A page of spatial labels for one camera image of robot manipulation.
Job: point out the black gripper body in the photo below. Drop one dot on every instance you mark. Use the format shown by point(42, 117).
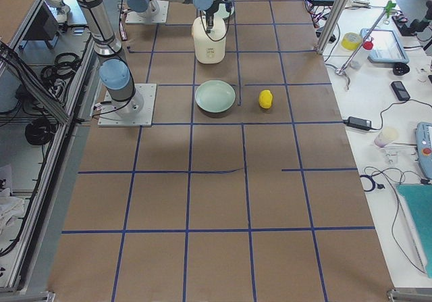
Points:
point(209, 13)

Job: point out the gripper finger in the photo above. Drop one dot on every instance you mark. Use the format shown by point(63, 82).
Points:
point(209, 22)

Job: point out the green plate near cooker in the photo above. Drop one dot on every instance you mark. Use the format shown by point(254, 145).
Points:
point(224, 13)

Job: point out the green plate far side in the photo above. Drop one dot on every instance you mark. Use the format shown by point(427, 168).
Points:
point(215, 98)

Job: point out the yellow lemon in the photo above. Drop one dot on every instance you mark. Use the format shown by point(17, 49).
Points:
point(265, 99)

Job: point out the yellow tape roll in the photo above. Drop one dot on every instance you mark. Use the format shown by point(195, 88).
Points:
point(351, 41)

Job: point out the metal rod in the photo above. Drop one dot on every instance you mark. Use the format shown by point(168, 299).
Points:
point(387, 10)

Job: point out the blue teach pendant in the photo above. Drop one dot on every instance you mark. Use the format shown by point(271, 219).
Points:
point(423, 144)
point(387, 48)

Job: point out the black power adapter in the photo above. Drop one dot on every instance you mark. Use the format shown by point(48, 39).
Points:
point(358, 123)

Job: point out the black phone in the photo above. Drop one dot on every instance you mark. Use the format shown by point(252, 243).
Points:
point(400, 91)

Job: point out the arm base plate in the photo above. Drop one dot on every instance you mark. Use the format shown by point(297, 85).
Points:
point(138, 112)
point(146, 18)

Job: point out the aluminium frame post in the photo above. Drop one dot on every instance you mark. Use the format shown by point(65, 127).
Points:
point(330, 25)

